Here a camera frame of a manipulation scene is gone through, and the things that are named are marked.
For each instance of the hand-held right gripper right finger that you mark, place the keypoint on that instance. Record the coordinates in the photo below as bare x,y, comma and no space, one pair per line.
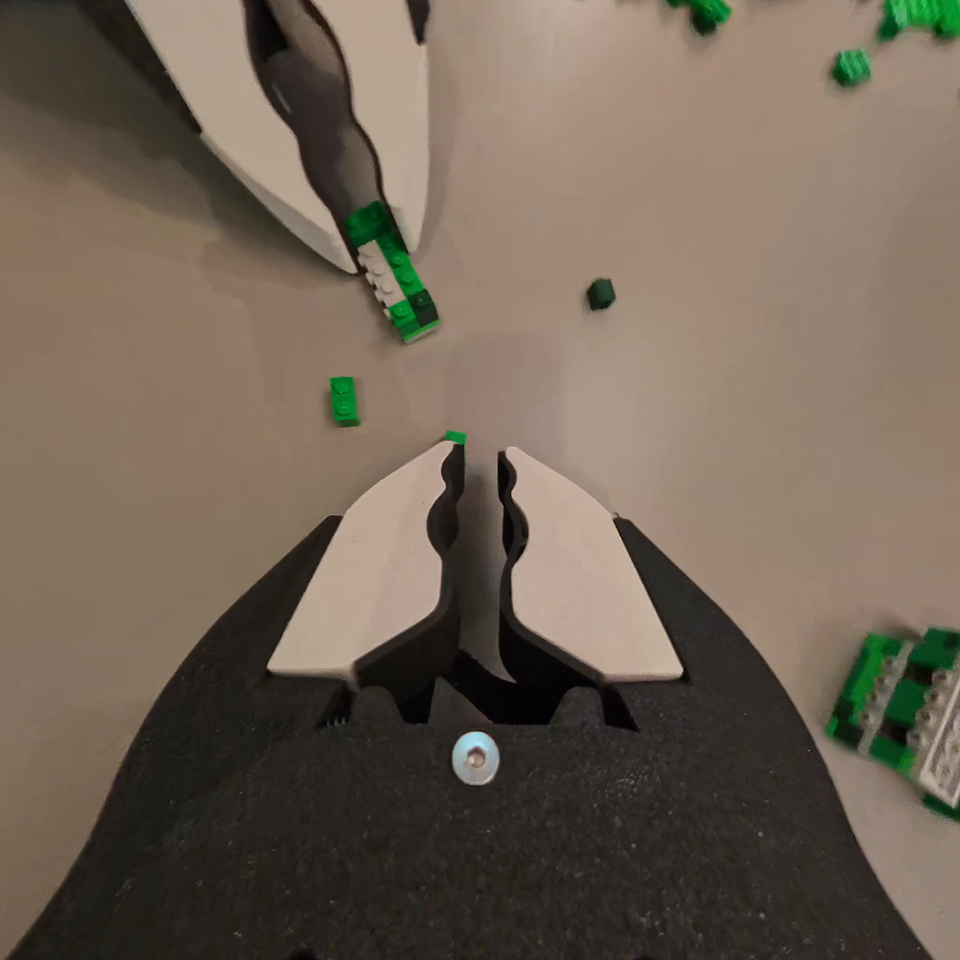
585,585

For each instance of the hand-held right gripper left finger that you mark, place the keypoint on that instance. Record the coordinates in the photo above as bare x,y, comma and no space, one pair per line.
375,570

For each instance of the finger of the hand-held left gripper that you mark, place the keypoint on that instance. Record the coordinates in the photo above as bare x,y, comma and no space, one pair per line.
390,82
217,82

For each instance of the green and white brick strip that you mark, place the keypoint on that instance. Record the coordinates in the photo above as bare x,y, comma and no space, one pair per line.
397,277

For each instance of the green two-stud brick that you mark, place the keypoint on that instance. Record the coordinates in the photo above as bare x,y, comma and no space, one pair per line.
343,401

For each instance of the dark green small brick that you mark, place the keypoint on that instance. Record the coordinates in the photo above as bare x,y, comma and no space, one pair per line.
600,294

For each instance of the green and white brick model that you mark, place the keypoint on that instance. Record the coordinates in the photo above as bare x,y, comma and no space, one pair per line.
892,712

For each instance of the bright green single brick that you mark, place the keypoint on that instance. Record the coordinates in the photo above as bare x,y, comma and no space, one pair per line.
851,67

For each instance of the pile of green bricks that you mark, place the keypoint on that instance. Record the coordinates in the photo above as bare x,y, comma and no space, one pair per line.
919,15

